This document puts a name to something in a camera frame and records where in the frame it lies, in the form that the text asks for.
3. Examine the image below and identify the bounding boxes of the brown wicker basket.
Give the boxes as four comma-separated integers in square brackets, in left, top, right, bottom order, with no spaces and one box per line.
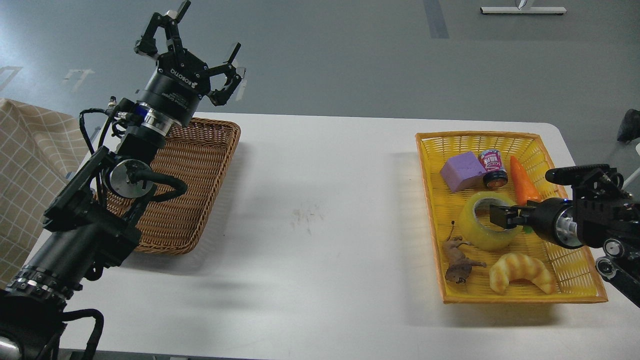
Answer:
[94,117,242,255]

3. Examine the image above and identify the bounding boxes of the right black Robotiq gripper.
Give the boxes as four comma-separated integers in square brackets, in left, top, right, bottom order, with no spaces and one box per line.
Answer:
[489,197,584,249]

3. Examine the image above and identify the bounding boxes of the black object at right edge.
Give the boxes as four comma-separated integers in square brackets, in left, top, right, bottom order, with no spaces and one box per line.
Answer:
[616,109,640,142]

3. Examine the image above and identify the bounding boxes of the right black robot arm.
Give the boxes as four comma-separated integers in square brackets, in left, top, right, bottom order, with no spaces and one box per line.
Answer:
[489,164,640,306]

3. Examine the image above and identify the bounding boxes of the yellow tape roll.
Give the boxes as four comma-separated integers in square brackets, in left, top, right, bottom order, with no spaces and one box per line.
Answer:
[455,191,522,252]

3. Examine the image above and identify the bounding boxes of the purple foam block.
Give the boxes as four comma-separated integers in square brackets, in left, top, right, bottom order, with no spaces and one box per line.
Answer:
[439,151,487,193]

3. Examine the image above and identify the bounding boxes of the orange toy carrot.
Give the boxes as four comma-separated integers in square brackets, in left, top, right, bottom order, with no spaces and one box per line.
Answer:
[510,155,543,207]

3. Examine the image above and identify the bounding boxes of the brown toy animal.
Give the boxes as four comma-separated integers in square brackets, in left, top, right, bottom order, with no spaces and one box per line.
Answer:
[442,220,487,284]

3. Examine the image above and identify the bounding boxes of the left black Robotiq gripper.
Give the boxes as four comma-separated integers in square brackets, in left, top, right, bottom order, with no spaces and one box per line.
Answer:
[133,0,246,126]

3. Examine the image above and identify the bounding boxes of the toy croissant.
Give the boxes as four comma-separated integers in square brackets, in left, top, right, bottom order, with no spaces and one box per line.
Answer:
[489,252,557,295]

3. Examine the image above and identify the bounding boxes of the beige checked cloth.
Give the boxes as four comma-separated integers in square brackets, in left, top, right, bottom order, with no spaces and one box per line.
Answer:
[0,98,87,286]

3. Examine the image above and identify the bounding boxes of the yellow plastic basket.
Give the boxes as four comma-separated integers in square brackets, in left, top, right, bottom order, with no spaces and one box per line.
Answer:
[415,130,608,304]

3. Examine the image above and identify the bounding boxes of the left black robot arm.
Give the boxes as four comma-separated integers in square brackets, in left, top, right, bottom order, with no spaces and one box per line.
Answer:
[1,0,245,360]

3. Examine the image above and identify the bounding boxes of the small pink can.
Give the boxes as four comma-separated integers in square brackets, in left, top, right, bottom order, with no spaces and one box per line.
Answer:
[478,148,509,189]

